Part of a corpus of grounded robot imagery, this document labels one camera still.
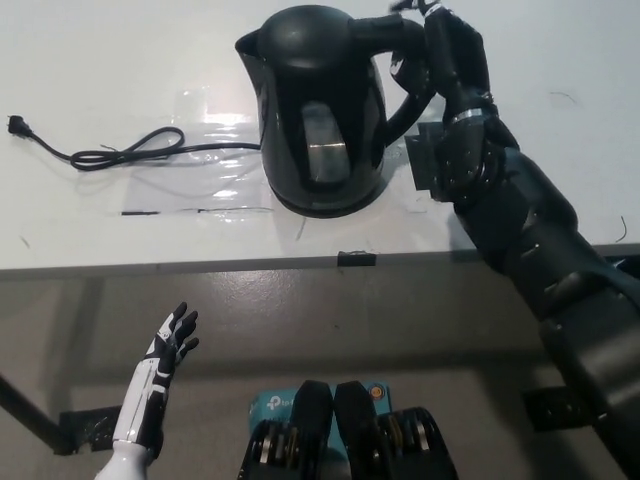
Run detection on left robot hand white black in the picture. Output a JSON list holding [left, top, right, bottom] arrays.
[[112, 301, 202, 446]]

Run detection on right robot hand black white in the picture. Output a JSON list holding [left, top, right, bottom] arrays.
[[388, 0, 499, 124]]

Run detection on black electric kettle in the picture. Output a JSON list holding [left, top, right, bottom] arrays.
[[234, 9, 434, 214]]

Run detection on black kettle base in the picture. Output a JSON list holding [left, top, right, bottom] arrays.
[[269, 192, 390, 220]]

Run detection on black floor foot plate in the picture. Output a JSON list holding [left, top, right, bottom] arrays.
[[58, 407, 127, 455], [521, 386, 609, 433]]

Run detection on black tape square marker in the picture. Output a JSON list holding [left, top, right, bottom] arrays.
[[405, 119, 452, 192]]

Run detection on black diagonal table leg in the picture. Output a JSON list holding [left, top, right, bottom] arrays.
[[0, 372, 72, 455]]

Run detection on teal tp-link box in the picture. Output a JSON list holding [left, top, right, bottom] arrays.
[[249, 381, 397, 454]]

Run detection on small black tape piece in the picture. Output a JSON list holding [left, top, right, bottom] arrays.
[[337, 250, 378, 268]]

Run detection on transparent plastic sheet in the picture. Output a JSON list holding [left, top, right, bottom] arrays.
[[118, 89, 277, 217]]

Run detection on black power cord with plug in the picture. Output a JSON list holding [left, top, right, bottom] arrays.
[[5, 114, 264, 173]]

